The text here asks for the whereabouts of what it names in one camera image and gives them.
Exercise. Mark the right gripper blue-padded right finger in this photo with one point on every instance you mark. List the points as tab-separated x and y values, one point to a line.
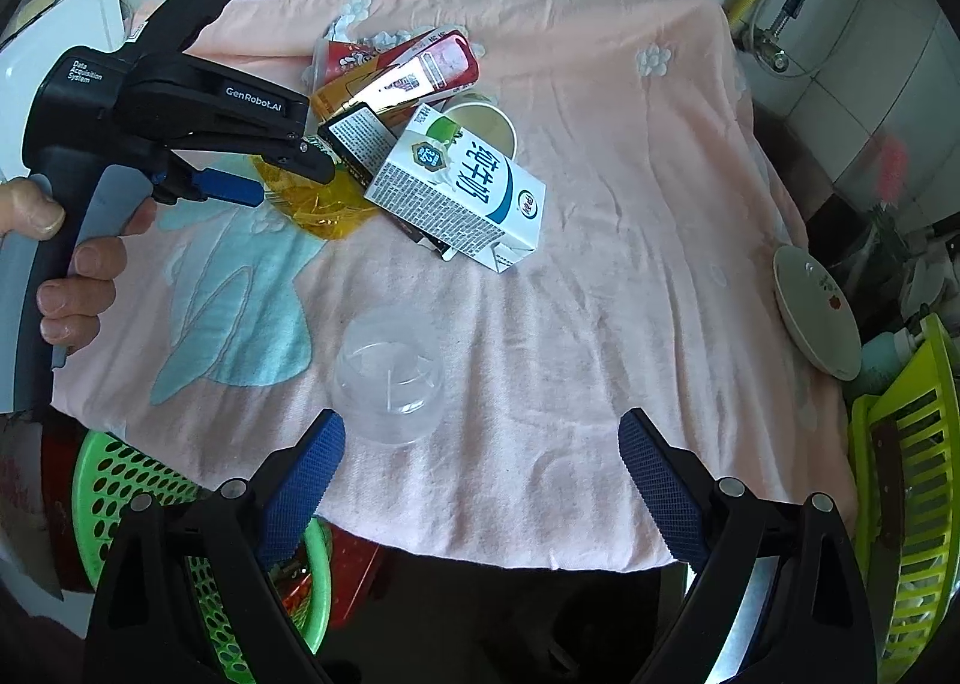
691	509

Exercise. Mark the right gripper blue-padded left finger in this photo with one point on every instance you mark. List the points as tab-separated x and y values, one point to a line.
263	518

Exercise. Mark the black cigarette box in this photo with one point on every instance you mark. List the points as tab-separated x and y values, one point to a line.
419	208

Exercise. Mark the yellow tea drink bottle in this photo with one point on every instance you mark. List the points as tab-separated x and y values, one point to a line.
362	99

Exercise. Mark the white milk carton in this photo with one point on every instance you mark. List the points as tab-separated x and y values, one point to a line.
454	186

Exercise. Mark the green plastic trash basket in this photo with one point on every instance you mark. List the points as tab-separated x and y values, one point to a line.
164	609

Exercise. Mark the white cutting board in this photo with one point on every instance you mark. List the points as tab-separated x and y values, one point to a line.
29	56

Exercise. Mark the clear plastic cup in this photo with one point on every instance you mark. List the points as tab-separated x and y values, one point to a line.
388	379

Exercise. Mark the red plastic snack cup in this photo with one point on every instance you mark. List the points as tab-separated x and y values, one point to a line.
331	59

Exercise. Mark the pink towel with blue appliqué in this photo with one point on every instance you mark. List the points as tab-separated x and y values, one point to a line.
652	288

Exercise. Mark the green plastic dish rack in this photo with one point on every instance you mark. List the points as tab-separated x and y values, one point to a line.
904	454

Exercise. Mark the small ceramic plate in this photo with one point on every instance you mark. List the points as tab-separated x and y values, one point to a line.
816	313

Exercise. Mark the paper cup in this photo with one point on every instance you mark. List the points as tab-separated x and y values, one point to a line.
482	117

